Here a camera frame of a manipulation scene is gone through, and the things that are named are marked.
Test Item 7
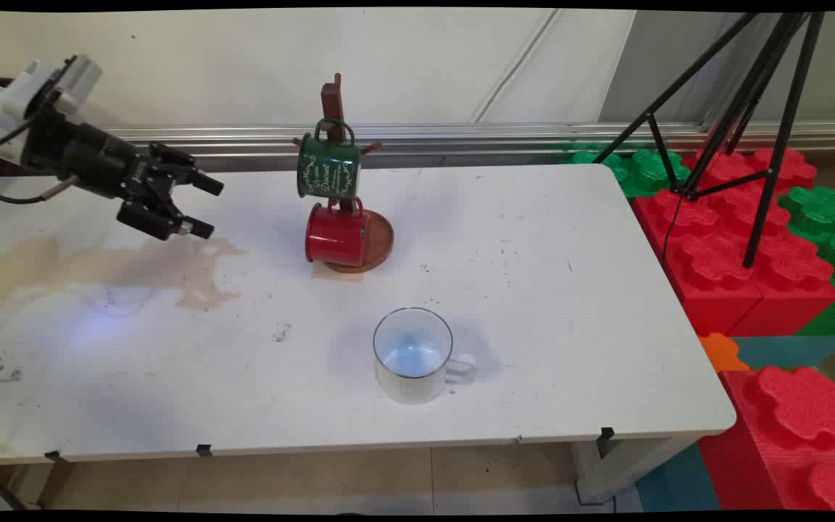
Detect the green enamel mug with lettering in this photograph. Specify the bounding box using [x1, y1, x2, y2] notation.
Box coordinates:
[296, 117, 362, 200]

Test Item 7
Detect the white enamel mug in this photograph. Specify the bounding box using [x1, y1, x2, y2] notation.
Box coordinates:
[373, 307, 478, 405]

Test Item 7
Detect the white wall cable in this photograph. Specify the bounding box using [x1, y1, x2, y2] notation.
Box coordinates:
[472, 9, 560, 124]

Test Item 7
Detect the red foam building block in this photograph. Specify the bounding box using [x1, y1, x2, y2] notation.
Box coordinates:
[699, 365, 835, 512]
[700, 145, 835, 338]
[631, 170, 765, 338]

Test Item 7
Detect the black camera cable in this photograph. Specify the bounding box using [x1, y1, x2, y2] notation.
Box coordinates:
[0, 65, 40, 151]

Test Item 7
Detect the white table leg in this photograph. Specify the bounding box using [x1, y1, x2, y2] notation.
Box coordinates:
[576, 434, 701, 505]

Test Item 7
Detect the thin black tripod cable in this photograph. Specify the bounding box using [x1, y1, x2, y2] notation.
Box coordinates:
[660, 194, 683, 275]

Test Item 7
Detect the teal foam floor tile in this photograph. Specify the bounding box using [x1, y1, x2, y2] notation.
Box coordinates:
[635, 441, 723, 512]

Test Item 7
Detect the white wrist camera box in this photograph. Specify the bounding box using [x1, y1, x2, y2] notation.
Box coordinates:
[1, 54, 104, 117]

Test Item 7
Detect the orange foam building block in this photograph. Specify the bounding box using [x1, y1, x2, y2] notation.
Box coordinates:
[699, 332, 750, 373]

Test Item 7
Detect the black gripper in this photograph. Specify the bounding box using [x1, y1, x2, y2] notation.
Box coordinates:
[22, 109, 225, 241]

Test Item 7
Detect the red enamel mug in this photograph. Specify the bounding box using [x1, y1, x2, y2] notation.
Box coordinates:
[304, 197, 371, 268]

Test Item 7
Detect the aluminium wall rail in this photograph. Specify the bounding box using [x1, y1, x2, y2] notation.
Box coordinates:
[102, 122, 835, 171]

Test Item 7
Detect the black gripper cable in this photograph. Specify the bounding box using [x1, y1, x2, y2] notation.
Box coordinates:
[0, 178, 79, 206]

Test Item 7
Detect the green foam building block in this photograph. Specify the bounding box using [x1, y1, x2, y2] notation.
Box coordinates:
[780, 185, 835, 336]
[559, 149, 690, 198]

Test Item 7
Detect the black camera tripod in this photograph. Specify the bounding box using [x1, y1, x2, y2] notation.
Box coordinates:
[591, 11, 828, 269]

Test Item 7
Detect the wooden mug tree stand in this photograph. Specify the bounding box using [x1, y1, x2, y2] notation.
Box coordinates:
[291, 72, 395, 275]

